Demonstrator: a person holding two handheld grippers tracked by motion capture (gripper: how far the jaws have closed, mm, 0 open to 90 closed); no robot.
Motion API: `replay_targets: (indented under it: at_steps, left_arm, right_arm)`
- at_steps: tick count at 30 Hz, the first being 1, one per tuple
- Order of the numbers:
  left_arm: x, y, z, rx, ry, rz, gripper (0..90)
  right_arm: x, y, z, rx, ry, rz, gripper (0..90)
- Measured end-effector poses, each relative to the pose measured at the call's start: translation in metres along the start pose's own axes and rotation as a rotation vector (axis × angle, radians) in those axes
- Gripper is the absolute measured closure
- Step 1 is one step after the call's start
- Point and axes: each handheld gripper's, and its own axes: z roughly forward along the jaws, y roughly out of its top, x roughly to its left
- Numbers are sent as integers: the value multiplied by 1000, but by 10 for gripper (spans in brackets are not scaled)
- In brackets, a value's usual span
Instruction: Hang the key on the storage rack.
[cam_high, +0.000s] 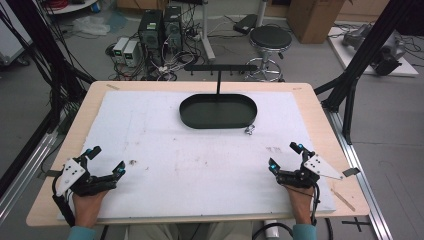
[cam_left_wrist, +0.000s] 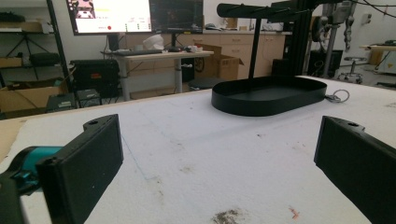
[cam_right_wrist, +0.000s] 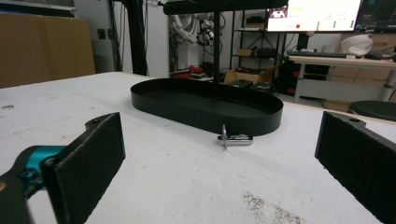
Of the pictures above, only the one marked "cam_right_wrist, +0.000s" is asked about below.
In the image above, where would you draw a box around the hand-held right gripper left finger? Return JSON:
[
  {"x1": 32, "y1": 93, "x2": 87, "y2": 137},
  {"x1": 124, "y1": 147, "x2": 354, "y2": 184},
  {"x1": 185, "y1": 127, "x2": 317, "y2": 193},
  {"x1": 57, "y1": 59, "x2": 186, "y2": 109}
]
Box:
[{"x1": 41, "y1": 112, "x2": 127, "y2": 224}]

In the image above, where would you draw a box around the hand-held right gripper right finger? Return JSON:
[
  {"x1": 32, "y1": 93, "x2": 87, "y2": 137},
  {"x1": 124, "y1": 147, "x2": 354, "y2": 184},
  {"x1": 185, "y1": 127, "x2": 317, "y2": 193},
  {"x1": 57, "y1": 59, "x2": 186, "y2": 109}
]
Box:
[{"x1": 314, "y1": 110, "x2": 396, "y2": 224}]

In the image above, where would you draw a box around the black two-tier tray stand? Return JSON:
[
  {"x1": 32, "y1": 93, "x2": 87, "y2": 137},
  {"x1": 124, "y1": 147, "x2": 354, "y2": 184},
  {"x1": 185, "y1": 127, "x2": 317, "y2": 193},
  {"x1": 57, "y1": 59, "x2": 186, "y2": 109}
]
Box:
[{"x1": 130, "y1": 0, "x2": 290, "y2": 137}]

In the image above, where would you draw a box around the black round stool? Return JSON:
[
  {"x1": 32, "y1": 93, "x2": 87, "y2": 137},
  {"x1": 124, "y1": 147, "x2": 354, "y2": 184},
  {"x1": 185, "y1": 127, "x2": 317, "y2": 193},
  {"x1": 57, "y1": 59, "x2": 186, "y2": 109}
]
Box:
[{"x1": 347, "y1": 100, "x2": 396, "y2": 122}]

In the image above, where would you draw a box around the white desk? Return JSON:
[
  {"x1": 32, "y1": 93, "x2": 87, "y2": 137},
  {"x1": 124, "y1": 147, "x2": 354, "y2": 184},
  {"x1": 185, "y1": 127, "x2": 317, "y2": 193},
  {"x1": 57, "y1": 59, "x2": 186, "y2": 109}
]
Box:
[{"x1": 288, "y1": 55, "x2": 396, "y2": 105}]

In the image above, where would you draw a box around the black keyboard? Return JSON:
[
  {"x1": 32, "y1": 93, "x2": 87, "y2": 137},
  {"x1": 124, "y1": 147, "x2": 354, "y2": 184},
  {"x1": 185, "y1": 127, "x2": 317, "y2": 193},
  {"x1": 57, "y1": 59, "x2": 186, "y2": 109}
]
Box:
[{"x1": 286, "y1": 49, "x2": 348, "y2": 59}]

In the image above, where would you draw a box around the white cap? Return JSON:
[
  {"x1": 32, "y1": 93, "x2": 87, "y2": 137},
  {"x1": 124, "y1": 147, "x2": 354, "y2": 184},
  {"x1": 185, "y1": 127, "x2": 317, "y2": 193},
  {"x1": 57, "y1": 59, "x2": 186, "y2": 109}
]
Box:
[{"x1": 340, "y1": 34, "x2": 374, "y2": 56}]

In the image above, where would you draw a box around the brown cardboard panel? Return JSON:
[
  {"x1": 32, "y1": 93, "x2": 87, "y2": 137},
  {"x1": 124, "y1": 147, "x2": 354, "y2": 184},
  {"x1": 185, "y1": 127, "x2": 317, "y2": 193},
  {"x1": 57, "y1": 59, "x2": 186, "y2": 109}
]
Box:
[{"x1": 0, "y1": 12, "x2": 96, "y2": 90}]

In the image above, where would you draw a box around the black metal stand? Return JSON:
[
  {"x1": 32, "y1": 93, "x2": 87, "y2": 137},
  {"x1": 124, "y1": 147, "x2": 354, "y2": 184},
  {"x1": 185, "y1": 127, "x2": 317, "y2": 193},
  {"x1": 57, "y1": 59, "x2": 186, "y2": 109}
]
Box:
[{"x1": 106, "y1": 0, "x2": 149, "y2": 77}]

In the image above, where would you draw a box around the open cardboard box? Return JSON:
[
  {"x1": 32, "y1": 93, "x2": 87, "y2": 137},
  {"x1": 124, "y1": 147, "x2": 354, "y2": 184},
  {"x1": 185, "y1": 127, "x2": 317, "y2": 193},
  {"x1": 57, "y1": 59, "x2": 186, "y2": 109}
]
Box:
[{"x1": 223, "y1": 64, "x2": 279, "y2": 86}]

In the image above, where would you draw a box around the dark computer monitor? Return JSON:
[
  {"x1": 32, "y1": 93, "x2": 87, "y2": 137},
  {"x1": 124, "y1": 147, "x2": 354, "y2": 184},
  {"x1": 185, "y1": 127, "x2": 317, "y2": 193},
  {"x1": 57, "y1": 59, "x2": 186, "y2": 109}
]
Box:
[{"x1": 354, "y1": 0, "x2": 396, "y2": 34}]

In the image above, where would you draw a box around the black metal shelf rack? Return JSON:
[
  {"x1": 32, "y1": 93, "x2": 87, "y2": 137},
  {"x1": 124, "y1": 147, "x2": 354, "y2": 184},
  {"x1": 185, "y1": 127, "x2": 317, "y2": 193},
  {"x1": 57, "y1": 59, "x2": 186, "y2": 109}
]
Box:
[{"x1": 229, "y1": 8, "x2": 289, "y2": 71}]

